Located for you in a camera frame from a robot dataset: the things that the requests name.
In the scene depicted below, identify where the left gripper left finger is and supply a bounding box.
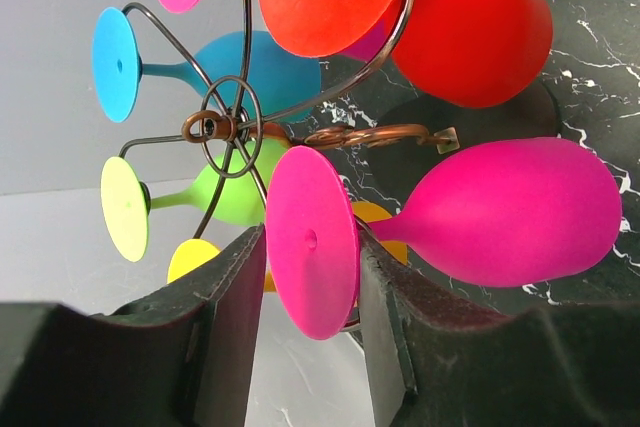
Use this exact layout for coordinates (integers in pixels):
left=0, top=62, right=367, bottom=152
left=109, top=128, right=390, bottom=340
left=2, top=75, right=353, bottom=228
left=1, top=226, right=266, bottom=426

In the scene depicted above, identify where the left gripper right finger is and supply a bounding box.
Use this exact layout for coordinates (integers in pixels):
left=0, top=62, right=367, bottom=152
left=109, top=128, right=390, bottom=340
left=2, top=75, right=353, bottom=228
left=358, top=234, right=639, bottom=426

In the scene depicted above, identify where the orange wine glass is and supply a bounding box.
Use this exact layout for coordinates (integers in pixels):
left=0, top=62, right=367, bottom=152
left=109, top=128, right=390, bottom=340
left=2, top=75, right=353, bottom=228
left=166, top=201, right=409, bottom=293

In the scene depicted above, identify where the green wine glass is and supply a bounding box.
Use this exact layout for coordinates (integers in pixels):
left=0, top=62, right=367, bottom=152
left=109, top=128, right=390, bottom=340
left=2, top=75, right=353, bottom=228
left=100, top=156, right=265, bottom=262

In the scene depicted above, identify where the magenta wine glass front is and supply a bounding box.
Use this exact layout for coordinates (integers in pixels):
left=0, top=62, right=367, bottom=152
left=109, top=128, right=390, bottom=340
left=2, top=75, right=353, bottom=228
left=265, top=137, right=623, bottom=340

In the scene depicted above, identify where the metal wine glass rack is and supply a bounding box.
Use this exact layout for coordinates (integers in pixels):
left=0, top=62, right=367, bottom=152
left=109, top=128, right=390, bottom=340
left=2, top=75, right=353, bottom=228
left=119, top=0, right=559, bottom=333

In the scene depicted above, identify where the blue wine glass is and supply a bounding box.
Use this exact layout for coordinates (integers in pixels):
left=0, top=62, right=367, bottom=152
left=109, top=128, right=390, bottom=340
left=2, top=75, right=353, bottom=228
left=92, top=7, right=321, bottom=123

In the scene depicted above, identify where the red wine glass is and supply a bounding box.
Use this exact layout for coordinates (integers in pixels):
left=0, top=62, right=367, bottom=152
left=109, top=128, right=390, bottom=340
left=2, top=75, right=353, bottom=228
left=259, top=0, right=553, bottom=108

